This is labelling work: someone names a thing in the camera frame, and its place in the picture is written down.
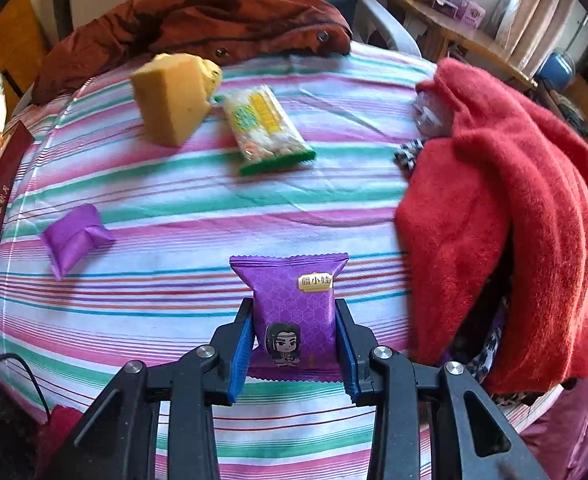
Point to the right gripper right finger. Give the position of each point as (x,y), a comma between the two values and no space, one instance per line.
(470,437)

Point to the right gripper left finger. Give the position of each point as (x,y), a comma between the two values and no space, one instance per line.
(116,438)

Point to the small purple snack packet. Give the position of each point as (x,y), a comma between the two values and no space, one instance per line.
(72,237)

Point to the green rice cracker packet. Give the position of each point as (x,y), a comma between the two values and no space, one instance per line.
(267,138)

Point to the yellow sponge block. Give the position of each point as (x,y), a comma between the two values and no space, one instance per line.
(173,95)

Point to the yellow knit glove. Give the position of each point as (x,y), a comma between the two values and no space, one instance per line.
(211,75)

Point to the striped bed sheet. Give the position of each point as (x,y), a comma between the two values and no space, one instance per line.
(179,214)

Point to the red fleece blanket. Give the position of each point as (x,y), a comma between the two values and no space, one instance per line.
(508,176)

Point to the blue bucket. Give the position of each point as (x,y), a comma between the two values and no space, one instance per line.
(558,70)

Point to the wooden desk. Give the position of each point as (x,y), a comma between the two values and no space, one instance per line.
(443,33)

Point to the wooden wardrobe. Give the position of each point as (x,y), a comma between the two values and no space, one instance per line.
(23,47)

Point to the purple box on desk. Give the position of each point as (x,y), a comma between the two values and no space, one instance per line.
(470,13)

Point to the rust brown jacket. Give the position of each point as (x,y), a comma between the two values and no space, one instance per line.
(223,31)

